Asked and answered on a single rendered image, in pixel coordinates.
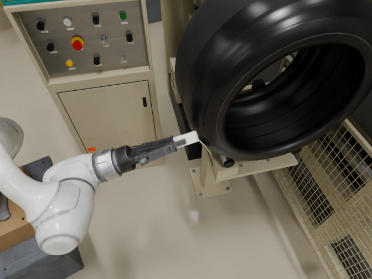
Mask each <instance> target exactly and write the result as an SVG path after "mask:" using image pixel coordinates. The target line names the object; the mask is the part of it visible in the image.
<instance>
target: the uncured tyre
mask: <svg viewBox="0 0 372 279"><path fill-rule="evenodd" d="M297 51H298V53H297V55H296V56H295V58H294V59H293V60H292V62H291V63H290V65H289V66H288V67H287V68H286V69H285V70H284V71H283V72H282V73H281V74H280V75H279V76H278V77H277V78H275V79H274V80H272V81H271V82H270V83H268V84H267V85H265V86H263V87H261V88H259V89H257V90H254V91H252V92H248V93H245V94H239V93H240V92H241V91H242V90H243V89H244V87H245V86H246V85H247V84H248V83H249V82H250V81H251V80H252V79H253V78H255V77H256V76H257V75H258V74H259V73H261V72H262V71H263V70H265V69H266V68H267V67H269V66H270V65H272V64H273V63H275V62H277V61H279V60H280V59H282V58H284V57H286V56H288V55H290V54H292V53H295V52H297ZM175 83H176V86H177V90H178V93H179V96H180V99H181V102H182V105H183V108H184V111H185V115H186V117H187V120H188V123H189V126H190V129H191V131H192V132H193V131H196V132H197V135H198V138H199V140H200V141H201V142H202V143H203V144H204V145H205V146H206V148H207V149H208V150H210V151H212V152H214V153H216V154H219V155H221V156H224V157H228V158H232V159H237V160H241V161H258V160H263V159H269V158H274V157H278V156H281V155H284V154H287V153H290V152H293V151H295V150H297V149H300V148H302V147H304V146H306V145H308V144H310V143H312V142H314V141H316V140H317V139H319V138H321V137H322V136H324V135H325V134H327V133H328V132H330V131H331V130H332V129H334V128H336V127H337V126H338V125H339V124H341V123H342V122H343V121H344V120H345V119H346V118H347V117H349V116H350V115H351V114H352V113H353V112H354V111H355V110H356V109H357V108H358V107H359V106H360V104H361V103H362V102H363V101H364V100H365V98H366V97H367V96H368V94H369V93H370V92H371V90H372V0H205V1H204V2H203V3H202V4H201V5H200V7H199V8H198V9H197V10H196V12H195V13H194V14H193V16H192V17H191V19H190V21H189V22H188V24H187V26H186V28H185V30H184V32H183V34H182V37H181V39H180V42H179V45H178V50H177V55H176V60H175Z"/></svg>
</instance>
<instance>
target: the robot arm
mask: <svg viewBox="0 0 372 279"><path fill-rule="evenodd" d="M23 141H24V132H23V129H22V128H21V127H20V125H19V124H18V123H16V122H15V121H13V120H11V119H9V118H6V117H0V222H2V221H7V220H8V219H9V218H10V217H11V213H10V212H9V208H8V198H9V199H10V200H11V201H13V202H14V203H16V204H17V205H18V206H20V207H21V208H22V209H23V210H24V212H25V215H26V221H27V222H29V223H30V224H31V225H32V226H33V228H34V231H35V232H36V233H35V238H36V241H37V243H38V246H39V247H40V249H41V250H42V251H44V252H46V253H47V254H50V255H63V254H67V253H69V252H70V251H72V250H73V249H74V248H76V247H77V246H78V244H80V243H81V242H82V241H83V239H84V238H85V236H86V234H87V231H88V229H89V226H90V223H91V219H92V215H93V212H94V204H95V201H94V196H95V193H96V191H97V189H98V187H99V185H100V184H101V183H103V182H108V181H109V180H112V179H116V178H119V177H121V176H122V175H123V173H126V172H130V171H133V170H135V168H136V164H138V163H140V164H141V165H142V166H143V165H145V164H147V163H149V162H151V161H153V160H156V159H158V158H161V157H163V156H166V155H168V154H170V153H173V152H174V150H175V152H176V151H177V148H179V147H183V146H186V145H189V144H192V143H195V142H199V138H198V135H197V132H196V131H193V132H189V133H186V134H183V135H180V136H177V137H174V138H173V136H170V137H167V138H163V139H158V140H155V141H150V142H143V143H142V146H137V147H136V148H135V149H130V147H129V146H128V145H125V146H122V147H119V148H116V149H114V148H113V147H111V148H108V149H104V150H101V151H97V152H95V153H90V154H81V155H78V156H74V157H71V158H68V159H65V160H63V161H61V162H59V163H57V164H55V165H53V166H52V167H50V168H49V169H48V170H47V171H46V172H45V173H44V175H43V182H39V181H36V180H34V179H32V178H30V177H29V176H27V175H26V174H25V173H23V172H22V171H21V170H20V169H19V168H18V166H17V165H16V164H15V162H14V161H13V159H14V158H15V156H16V155H17V153H18V152H19V150H20V149H21V147H22V144H23Z"/></svg>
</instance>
